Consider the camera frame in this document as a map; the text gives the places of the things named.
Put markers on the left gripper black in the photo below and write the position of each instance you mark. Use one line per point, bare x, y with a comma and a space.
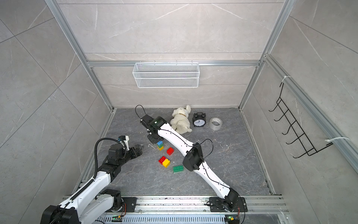
138, 152

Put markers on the red square lego brick bottom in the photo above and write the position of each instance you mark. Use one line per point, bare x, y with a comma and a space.
162, 159

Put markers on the white wire mesh basket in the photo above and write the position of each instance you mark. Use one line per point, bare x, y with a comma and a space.
166, 75

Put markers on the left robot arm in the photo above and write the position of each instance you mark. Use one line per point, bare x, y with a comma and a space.
94, 198

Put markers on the black alarm clock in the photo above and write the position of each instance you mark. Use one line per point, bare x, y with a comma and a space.
199, 119

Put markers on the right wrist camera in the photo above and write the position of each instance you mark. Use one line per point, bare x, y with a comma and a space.
146, 120

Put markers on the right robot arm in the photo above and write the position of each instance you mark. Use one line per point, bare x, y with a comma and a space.
194, 160

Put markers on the clear tape roll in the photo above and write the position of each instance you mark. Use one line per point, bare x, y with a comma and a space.
215, 123

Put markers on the aluminium mounting rail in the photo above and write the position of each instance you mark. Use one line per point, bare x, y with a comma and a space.
197, 205

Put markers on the red square lego brick top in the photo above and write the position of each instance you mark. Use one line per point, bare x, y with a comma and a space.
170, 151

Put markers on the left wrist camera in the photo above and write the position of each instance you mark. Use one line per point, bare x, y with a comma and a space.
124, 141

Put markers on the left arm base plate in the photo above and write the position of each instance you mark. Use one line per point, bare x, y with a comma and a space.
128, 202

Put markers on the dark green long lego brick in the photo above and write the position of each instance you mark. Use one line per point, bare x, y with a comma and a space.
178, 168

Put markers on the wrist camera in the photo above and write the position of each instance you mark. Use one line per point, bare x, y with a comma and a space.
124, 141
146, 120

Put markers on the yellow square lego brick bottom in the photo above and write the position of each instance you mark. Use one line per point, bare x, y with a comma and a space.
166, 163

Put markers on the black wire hook rack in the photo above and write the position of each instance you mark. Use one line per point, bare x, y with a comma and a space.
296, 128

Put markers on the red square lego brick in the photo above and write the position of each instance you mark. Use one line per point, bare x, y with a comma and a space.
170, 151
162, 159

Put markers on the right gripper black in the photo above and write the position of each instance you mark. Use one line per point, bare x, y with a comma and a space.
154, 141

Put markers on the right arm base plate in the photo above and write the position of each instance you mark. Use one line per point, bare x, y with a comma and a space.
216, 205

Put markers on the white plush dog toy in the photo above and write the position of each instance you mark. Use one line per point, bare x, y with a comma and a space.
180, 122

